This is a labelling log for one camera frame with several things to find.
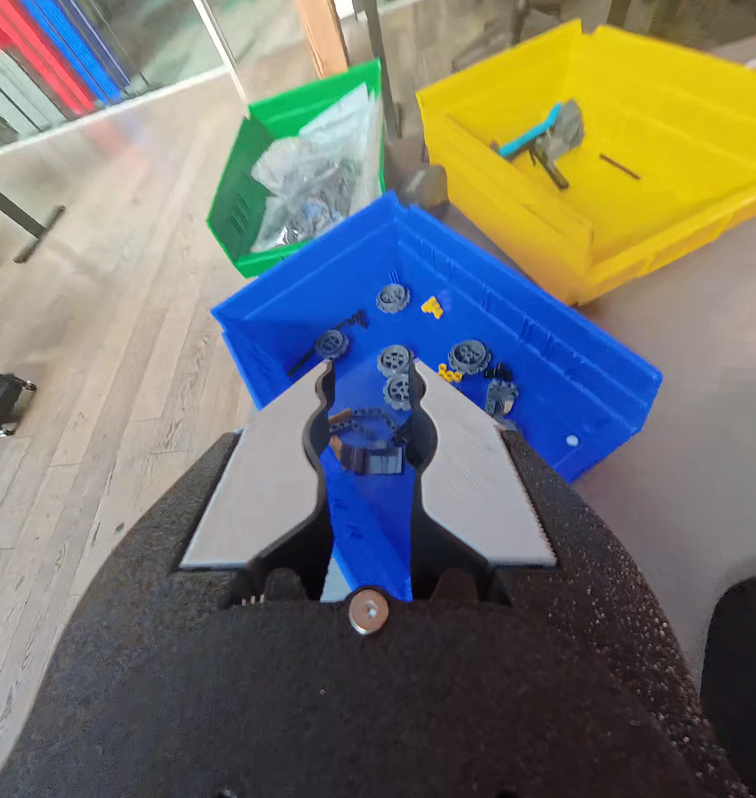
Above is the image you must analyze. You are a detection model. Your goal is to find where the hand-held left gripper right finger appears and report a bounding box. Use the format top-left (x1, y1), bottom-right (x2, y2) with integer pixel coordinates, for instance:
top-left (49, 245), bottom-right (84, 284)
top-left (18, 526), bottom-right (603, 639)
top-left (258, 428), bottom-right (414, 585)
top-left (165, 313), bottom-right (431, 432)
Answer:
top-left (408, 358), bottom-right (558, 569)

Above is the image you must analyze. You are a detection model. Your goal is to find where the black padded armrest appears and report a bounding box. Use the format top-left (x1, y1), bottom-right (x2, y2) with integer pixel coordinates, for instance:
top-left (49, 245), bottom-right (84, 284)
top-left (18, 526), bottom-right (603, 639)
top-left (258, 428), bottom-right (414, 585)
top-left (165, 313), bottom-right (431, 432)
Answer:
top-left (701, 576), bottom-right (756, 798)

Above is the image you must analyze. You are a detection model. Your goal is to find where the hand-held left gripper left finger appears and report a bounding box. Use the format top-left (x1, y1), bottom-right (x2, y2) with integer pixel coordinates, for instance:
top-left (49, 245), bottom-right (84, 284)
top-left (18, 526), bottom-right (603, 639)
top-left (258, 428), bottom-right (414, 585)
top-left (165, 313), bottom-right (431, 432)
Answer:
top-left (177, 360), bottom-right (336, 571)

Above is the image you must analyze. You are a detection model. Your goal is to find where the dark grey lego block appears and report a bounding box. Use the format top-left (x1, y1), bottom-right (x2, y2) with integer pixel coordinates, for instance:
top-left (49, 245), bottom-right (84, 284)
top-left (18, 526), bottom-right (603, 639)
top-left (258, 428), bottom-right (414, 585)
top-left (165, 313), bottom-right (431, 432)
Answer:
top-left (341, 441), bottom-right (405, 478)

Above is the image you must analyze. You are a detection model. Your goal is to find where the rack of red blue bins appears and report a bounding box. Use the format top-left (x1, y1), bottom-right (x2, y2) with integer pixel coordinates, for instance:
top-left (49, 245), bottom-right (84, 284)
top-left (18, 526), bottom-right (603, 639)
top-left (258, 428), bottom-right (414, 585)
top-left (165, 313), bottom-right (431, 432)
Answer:
top-left (0, 0), bottom-right (133, 153)

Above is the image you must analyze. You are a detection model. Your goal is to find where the black lego rod with connector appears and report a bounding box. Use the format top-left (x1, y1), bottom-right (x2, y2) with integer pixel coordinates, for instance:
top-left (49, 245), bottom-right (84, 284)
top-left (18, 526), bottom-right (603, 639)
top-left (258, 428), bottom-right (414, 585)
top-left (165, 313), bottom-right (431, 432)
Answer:
top-left (287, 310), bottom-right (369, 377)

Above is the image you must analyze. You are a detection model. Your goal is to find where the black metal table leg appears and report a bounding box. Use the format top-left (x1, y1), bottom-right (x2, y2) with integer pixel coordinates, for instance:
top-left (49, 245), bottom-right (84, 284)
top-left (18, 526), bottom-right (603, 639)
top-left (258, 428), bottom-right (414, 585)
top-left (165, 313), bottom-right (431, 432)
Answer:
top-left (361, 0), bottom-right (404, 141)
top-left (0, 175), bottom-right (66, 266)

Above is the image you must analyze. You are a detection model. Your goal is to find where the clear plastic bag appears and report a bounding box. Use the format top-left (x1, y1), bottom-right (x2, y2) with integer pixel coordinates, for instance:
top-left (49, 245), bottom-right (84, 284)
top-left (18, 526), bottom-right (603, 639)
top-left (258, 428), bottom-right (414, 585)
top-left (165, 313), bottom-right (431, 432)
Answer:
top-left (250, 84), bottom-right (384, 253)

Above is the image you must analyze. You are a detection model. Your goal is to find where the yellow bin with few pieces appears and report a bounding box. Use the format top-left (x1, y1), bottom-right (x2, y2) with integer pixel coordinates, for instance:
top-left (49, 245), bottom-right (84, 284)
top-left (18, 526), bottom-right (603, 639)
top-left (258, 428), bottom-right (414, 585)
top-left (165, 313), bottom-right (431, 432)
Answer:
top-left (415, 19), bottom-right (756, 306)

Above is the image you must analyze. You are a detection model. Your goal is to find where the thin black lego piece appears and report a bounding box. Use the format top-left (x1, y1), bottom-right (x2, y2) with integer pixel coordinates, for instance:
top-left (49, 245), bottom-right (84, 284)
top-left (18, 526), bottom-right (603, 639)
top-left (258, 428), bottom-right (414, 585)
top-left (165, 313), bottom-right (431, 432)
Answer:
top-left (599, 153), bottom-right (642, 182)

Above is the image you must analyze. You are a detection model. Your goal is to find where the wooden pillar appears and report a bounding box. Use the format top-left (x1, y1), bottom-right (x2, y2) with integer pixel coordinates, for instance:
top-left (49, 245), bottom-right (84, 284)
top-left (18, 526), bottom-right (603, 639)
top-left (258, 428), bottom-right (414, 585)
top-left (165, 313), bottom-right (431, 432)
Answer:
top-left (294, 0), bottom-right (351, 79)

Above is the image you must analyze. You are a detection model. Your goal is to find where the black and blue lego piece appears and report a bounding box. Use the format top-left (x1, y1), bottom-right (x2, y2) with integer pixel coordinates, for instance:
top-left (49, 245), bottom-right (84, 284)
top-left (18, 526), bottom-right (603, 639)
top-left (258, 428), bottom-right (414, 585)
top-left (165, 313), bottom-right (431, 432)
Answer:
top-left (496, 100), bottom-right (586, 191)

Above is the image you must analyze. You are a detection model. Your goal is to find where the green plastic bin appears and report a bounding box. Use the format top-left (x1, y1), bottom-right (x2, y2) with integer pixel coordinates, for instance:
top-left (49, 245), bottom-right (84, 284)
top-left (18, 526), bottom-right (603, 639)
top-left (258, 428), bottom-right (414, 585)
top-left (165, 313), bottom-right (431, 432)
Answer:
top-left (206, 59), bottom-right (385, 278)

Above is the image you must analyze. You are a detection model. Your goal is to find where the large blue plastic bin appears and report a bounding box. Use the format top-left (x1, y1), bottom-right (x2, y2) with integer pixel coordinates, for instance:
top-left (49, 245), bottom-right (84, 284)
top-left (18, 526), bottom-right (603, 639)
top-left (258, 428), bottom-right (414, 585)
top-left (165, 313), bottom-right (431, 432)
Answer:
top-left (211, 190), bottom-right (663, 602)

